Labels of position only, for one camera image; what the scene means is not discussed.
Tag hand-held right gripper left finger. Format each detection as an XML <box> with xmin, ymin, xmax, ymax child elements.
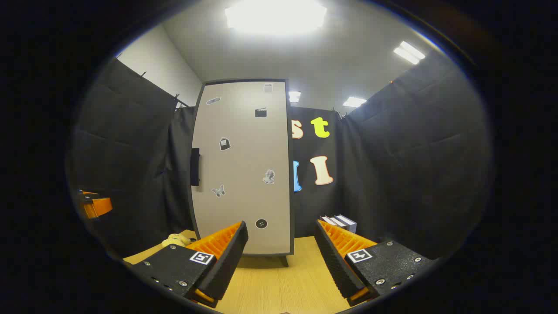
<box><xmin>129</xmin><ymin>220</ymin><xmax>249</xmax><ymax>309</ymax></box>

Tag light grey cabinet door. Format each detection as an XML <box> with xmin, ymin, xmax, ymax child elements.
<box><xmin>191</xmin><ymin>81</ymin><xmax>292</xmax><ymax>256</ymax></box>

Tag black backdrop cloth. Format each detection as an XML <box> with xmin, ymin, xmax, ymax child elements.
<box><xmin>65</xmin><ymin>52</ymin><xmax>493</xmax><ymax>262</ymax></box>

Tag yellow plush toy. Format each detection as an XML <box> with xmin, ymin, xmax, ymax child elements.
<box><xmin>161</xmin><ymin>233</ymin><xmax>191</xmax><ymax>248</ymax></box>

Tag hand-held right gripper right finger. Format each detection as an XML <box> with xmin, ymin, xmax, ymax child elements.
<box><xmin>314</xmin><ymin>219</ymin><xmax>436</xmax><ymax>307</ymax></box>

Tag blue grey book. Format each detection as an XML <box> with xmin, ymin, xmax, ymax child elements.
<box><xmin>335</xmin><ymin>214</ymin><xmax>357</xmax><ymax>234</ymax></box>

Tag large ceiling light panel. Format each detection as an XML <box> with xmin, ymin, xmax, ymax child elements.
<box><xmin>225</xmin><ymin>0</ymin><xmax>327</xmax><ymax>35</ymax></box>

